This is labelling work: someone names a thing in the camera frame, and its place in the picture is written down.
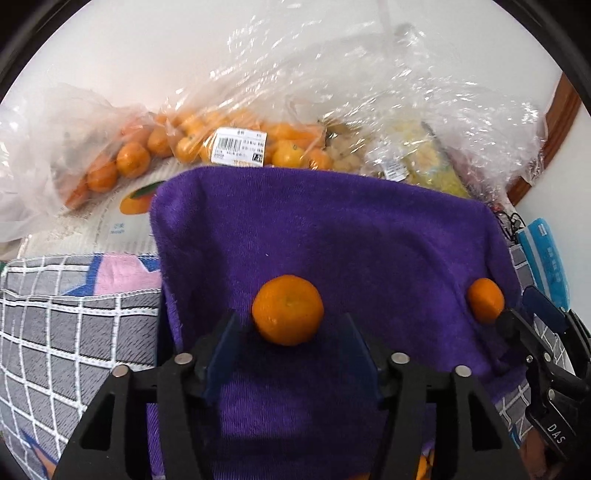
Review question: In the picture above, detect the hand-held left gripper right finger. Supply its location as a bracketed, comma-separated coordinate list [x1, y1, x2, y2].
[342, 314, 529, 480]

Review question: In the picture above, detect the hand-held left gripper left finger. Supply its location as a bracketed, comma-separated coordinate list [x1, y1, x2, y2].
[55, 311, 241, 480]

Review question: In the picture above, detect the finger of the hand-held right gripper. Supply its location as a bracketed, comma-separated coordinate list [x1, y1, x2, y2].
[496, 308, 551, 370]
[523, 286, 591, 356]

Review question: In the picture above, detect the small orange mandarin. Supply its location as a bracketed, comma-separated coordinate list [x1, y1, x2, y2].
[252, 274, 325, 347]
[467, 278, 505, 324]

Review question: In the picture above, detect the clear bag of red fruits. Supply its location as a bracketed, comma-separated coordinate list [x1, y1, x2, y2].
[443, 83, 552, 208]

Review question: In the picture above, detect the clear bag of yellow fruits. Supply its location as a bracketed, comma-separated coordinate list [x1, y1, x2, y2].
[362, 117, 472, 199]

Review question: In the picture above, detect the person's right hand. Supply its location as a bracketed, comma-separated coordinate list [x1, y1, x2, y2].
[519, 431, 555, 480]

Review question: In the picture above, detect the blue tissue packet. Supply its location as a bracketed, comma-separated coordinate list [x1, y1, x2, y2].
[516, 218, 571, 311]

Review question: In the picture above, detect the purple towel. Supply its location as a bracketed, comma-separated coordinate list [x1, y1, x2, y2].
[148, 166, 525, 480]

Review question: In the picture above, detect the grey checked blanket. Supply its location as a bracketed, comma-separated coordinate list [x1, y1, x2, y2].
[0, 242, 539, 480]

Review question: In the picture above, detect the brown wooden door trim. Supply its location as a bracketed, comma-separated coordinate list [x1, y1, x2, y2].
[505, 71, 581, 208]

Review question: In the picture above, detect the white fruit printed carton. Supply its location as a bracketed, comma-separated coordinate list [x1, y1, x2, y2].
[18, 161, 185, 259]

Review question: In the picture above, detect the white barcode label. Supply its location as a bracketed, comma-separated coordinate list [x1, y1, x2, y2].
[211, 127, 269, 167]

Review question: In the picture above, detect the pale longan bunch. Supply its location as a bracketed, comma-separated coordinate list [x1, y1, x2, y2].
[323, 131, 370, 175]

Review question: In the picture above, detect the mandarin pile in labelled bag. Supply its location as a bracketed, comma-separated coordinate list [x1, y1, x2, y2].
[166, 108, 334, 171]

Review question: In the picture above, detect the mandarin pile in cloudy bag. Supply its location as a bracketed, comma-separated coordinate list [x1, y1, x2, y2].
[62, 113, 174, 210]

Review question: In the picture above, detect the labelled clear plastic bag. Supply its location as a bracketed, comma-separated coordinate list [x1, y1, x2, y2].
[159, 60, 338, 174]

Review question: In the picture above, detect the cloudy plastic bag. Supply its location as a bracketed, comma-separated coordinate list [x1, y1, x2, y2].
[0, 83, 155, 243]

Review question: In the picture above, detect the black cable bundle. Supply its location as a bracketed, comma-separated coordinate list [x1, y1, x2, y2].
[492, 205, 527, 243]

